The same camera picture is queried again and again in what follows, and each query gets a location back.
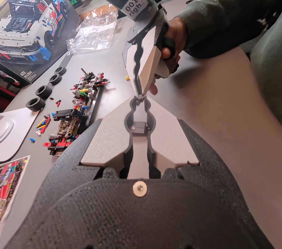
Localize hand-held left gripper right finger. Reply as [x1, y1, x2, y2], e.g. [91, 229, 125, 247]
[144, 95, 200, 173]

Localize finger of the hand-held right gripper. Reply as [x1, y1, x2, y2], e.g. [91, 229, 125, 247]
[122, 43, 142, 96]
[138, 25, 170, 96]

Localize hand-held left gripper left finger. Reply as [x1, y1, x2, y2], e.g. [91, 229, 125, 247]
[80, 96, 137, 174]

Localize black curved lego panel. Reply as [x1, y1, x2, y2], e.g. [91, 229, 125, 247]
[132, 121, 147, 137]

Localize person's right forearm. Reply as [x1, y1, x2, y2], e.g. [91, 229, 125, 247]
[176, 0, 282, 59]

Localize lego car chassis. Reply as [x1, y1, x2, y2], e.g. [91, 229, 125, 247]
[42, 68, 110, 157]

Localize pile of small lego pieces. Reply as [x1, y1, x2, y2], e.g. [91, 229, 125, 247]
[35, 115, 51, 137]

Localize lego set box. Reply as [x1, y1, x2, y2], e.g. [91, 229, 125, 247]
[0, 0, 82, 89]

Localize person's right hand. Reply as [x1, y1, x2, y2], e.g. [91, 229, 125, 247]
[149, 17, 189, 96]

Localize clear plastic bag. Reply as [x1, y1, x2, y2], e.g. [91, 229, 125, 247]
[66, 5, 119, 56]

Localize colourful instruction booklet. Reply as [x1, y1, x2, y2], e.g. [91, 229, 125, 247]
[0, 155, 31, 224]

